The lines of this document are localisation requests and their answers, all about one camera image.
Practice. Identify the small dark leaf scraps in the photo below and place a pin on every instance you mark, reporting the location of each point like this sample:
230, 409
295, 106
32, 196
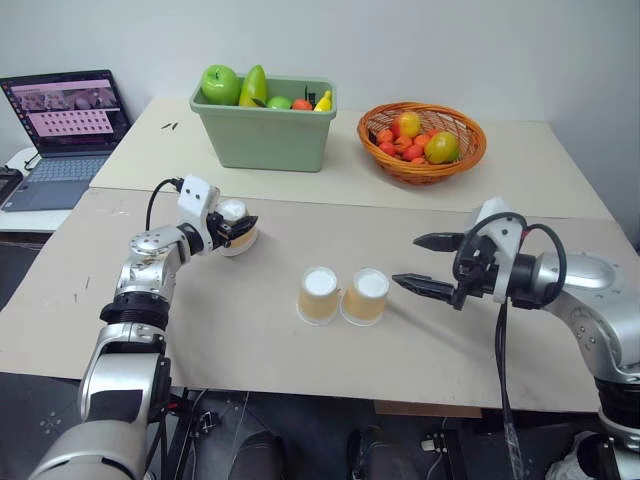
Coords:
169, 126

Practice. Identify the tan paper cup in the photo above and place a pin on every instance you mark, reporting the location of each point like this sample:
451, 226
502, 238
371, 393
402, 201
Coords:
319, 297
366, 297
240, 239

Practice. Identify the black flat device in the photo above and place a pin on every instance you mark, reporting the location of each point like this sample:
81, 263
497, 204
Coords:
9, 185

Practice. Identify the white plastic bag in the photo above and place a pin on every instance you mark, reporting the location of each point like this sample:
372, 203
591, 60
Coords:
565, 462

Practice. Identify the brown wooden board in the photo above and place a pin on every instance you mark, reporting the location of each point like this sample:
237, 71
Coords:
430, 410

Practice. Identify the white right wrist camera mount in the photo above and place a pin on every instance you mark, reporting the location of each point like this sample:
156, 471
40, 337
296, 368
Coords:
502, 235

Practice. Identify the grey open laptop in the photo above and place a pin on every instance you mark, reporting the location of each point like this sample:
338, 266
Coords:
65, 150

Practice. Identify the black metal bracket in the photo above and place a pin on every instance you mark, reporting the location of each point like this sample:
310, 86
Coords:
445, 450

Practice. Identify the large green apple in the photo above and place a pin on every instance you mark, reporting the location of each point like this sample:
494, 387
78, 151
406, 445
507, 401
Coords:
220, 86

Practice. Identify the yellow banana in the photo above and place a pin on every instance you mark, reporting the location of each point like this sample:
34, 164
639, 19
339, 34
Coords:
324, 102

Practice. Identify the small black object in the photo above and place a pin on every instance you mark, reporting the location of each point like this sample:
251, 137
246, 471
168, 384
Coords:
310, 95

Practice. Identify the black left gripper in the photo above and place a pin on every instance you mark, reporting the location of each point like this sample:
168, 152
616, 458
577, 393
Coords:
220, 229

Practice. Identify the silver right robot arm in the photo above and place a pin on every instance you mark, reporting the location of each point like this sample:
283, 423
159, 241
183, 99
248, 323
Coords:
595, 300

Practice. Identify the green plastic bin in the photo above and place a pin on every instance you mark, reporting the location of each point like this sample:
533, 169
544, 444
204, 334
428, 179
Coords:
265, 135

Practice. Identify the orange wicker basket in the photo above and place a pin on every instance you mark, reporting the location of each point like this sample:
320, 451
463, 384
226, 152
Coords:
425, 172

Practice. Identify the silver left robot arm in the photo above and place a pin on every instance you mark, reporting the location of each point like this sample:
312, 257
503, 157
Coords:
135, 280

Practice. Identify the green yellow mango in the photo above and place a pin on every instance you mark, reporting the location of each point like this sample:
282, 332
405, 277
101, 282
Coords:
253, 87

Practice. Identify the small orange fruit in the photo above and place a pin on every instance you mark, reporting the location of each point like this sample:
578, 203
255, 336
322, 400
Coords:
301, 105

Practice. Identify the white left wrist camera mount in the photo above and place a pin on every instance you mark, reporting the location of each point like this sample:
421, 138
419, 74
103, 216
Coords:
196, 200

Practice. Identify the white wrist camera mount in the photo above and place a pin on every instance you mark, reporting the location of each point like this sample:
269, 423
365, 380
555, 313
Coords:
196, 200
502, 235

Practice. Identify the small green apple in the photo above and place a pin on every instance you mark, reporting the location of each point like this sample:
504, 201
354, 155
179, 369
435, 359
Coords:
279, 103

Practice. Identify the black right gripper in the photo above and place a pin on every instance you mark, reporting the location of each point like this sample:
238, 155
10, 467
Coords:
477, 270

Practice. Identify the red yellow peach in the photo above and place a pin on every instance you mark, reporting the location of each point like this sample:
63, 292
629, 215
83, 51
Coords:
407, 124

